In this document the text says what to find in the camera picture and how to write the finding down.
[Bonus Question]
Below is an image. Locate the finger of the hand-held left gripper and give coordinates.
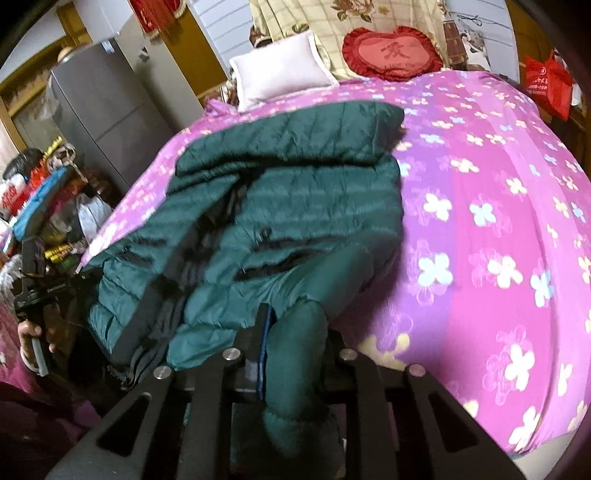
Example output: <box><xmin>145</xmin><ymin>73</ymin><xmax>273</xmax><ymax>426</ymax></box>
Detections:
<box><xmin>76</xmin><ymin>271</ymin><xmax>105</xmax><ymax>298</ymax></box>

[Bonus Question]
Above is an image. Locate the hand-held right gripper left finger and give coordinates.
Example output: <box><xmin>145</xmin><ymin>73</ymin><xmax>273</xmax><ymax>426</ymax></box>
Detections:
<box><xmin>44</xmin><ymin>302</ymin><xmax>279</xmax><ymax>480</ymax></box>

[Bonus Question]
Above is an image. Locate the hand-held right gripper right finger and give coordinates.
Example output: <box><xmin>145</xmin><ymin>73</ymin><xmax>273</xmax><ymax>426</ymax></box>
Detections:
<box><xmin>323</xmin><ymin>330</ymin><xmax>527</xmax><ymax>480</ymax></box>

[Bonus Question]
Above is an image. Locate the dark green puffer jacket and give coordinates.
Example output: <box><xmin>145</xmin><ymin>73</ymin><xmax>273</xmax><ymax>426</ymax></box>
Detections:
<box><xmin>81</xmin><ymin>102</ymin><xmax>407</xmax><ymax>480</ymax></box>

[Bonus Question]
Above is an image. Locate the person's left hand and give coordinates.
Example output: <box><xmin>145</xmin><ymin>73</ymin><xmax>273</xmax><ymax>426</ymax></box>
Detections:
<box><xmin>18</xmin><ymin>319</ymin><xmax>61</xmax><ymax>370</ymax></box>

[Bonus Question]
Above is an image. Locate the white plastic bag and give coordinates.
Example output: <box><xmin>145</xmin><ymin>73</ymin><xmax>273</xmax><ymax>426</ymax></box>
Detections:
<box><xmin>76</xmin><ymin>194</ymin><xmax>114</xmax><ymax>241</ymax></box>

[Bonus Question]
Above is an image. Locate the pile of colourful goods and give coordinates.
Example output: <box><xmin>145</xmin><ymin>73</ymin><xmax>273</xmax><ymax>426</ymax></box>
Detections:
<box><xmin>0</xmin><ymin>143</ymin><xmax>93</xmax><ymax>264</ymax></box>

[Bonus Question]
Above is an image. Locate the grey refrigerator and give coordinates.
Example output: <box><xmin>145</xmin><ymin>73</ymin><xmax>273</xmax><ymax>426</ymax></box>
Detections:
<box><xmin>48</xmin><ymin>37</ymin><xmax>181</xmax><ymax>190</ymax></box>

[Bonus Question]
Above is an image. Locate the wooden framed cabinet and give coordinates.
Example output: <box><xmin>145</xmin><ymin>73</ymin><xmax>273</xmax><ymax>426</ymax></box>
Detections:
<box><xmin>0</xmin><ymin>69</ymin><xmax>61</xmax><ymax>158</ymax></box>

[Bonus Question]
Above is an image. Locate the purple floral bed sheet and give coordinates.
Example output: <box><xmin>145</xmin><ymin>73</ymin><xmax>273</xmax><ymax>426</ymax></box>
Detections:
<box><xmin>81</xmin><ymin>65</ymin><xmax>591</xmax><ymax>457</ymax></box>

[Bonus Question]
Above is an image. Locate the red tasselled hanging decoration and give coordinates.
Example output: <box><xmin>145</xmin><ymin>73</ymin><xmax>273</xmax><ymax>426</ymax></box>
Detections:
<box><xmin>128</xmin><ymin>0</ymin><xmax>186</xmax><ymax>37</ymax></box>

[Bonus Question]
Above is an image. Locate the white square pillow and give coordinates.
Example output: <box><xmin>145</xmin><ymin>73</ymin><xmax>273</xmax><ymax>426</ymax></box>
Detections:
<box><xmin>228</xmin><ymin>31</ymin><xmax>340</xmax><ymax>112</ymax></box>

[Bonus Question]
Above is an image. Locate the red heart-shaped pillow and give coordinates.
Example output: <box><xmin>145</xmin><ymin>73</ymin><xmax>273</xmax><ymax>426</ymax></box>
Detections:
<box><xmin>342</xmin><ymin>25</ymin><xmax>444</xmax><ymax>81</ymax></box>

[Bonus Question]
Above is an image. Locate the beige floral blanket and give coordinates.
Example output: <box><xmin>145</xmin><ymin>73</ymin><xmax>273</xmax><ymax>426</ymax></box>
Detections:
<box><xmin>249</xmin><ymin>0</ymin><xmax>451</xmax><ymax>81</ymax></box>

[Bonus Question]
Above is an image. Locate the red shopping bag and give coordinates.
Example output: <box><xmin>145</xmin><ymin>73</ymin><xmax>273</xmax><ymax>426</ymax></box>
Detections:
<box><xmin>524</xmin><ymin>51</ymin><xmax>575</xmax><ymax>121</ymax></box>

